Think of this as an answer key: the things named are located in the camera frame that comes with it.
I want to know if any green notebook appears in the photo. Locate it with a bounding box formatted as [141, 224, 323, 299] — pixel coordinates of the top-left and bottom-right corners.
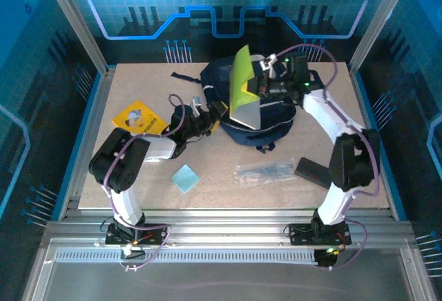
[229, 43, 262, 131]

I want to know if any black pencil case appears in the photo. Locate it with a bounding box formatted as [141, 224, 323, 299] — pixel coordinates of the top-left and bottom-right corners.
[294, 157, 334, 190]

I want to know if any slotted cable duct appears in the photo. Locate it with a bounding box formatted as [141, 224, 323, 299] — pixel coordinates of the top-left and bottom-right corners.
[54, 251, 317, 264]

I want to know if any light blue sticky note pad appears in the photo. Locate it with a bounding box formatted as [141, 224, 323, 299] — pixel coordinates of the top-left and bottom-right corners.
[171, 164, 201, 194]

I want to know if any aluminium side rail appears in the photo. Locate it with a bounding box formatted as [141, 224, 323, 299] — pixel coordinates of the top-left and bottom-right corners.
[57, 66, 117, 221]

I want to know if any aluminium frame post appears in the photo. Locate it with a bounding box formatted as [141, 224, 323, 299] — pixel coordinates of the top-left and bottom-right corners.
[348, 0, 417, 76]
[37, 0, 117, 76]

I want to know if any clear plastic pen bag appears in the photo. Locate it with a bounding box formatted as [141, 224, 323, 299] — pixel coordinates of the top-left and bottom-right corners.
[234, 158, 296, 188]

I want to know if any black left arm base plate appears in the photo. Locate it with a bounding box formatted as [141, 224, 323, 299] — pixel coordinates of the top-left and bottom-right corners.
[104, 223, 167, 246]

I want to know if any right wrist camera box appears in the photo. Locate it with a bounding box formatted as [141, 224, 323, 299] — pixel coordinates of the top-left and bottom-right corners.
[259, 53, 282, 78]

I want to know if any yellow illustrated book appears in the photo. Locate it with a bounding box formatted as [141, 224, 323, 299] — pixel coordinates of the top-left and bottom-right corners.
[111, 99, 170, 136]

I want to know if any small connector board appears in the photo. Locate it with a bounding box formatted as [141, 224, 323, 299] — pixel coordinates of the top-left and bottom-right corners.
[120, 245, 146, 260]

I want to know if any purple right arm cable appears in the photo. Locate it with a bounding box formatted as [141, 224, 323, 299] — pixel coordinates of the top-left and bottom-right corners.
[274, 43, 383, 271]

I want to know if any black controller box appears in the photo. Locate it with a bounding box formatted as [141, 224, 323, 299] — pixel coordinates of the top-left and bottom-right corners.
[314, 248, 338, 269]

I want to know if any aluminium table rail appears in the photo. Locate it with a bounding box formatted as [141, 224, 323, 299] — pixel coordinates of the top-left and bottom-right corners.
[41, 209, 415, 250]

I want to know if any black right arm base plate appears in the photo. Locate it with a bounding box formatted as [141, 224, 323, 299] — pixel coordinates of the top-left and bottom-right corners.
[287, 223, 352, 246]

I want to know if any navy blue backpack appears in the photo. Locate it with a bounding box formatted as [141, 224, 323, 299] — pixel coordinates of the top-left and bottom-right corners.
[171, 55, 300, 153]

